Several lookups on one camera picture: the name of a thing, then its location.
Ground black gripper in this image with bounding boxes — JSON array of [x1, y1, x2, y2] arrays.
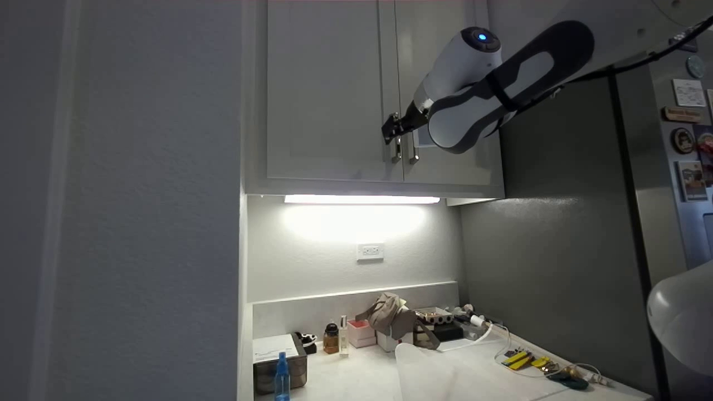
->
[[378, 98, 432, 145]]

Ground under-cabinet light strip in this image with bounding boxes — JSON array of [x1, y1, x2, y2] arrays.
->
[[281, 194, 443, 207]]

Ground brown crumpled cloth pile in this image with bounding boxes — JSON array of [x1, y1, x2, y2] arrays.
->
[[368, 291, 418, 345]]

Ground black box with holes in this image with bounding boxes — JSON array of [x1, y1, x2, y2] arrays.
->
[[416, 306, 467, 345]]

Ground stainless steel refrigerator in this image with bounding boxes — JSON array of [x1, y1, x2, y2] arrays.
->
[[453, 43, 713, 401]]

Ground pink box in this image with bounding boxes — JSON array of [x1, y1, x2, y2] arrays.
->
[[345, 317, 378, 350]]

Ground slim white bottle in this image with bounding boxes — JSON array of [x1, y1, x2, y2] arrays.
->
[[336, 315, 349, 359]]

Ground small amber bottle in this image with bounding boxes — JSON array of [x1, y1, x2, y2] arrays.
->
[[321, 320, 344, 357]]

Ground white sheet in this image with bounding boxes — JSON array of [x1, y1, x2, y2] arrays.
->
[[393, 334, 554, 401]]

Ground dark metal box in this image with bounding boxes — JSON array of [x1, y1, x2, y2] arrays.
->
[[250, 331, 309, 397]]

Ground blue plastic bottle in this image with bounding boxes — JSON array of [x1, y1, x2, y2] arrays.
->
[[271, 350, 292, 401]]

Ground round dark magnet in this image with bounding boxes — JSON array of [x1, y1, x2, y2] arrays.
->
[[669, 125, 698, 157]]

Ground brown bar magnet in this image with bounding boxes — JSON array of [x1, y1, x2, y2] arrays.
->
[[660, 106, 711, 127]]

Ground white square magnet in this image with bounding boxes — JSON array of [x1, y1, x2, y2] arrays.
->
[[671, 75, 708, 112]]

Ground Los Angeles poster magnet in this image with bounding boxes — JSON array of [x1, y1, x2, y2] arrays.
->
[[673, 158, 711, 202]]

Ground round pale magnet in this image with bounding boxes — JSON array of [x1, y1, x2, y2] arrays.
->
[[684, 53, 708, 80]]

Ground red pink fridge magnet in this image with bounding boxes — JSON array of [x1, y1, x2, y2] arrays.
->
[[693, 122, 713, 190]]

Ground white wall cabinet frame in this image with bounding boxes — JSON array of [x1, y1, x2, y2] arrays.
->
[[240, 0, 507, 200]]

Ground white wall outlet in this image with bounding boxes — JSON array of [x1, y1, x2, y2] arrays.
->
[[354, 241, 388, 265]]

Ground white cable with plug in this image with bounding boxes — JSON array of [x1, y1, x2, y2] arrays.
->
[[461, 301, 515, 345]]

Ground yellow handled pliers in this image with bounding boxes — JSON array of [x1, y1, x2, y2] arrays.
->
[[501, 348, 536, 373]]

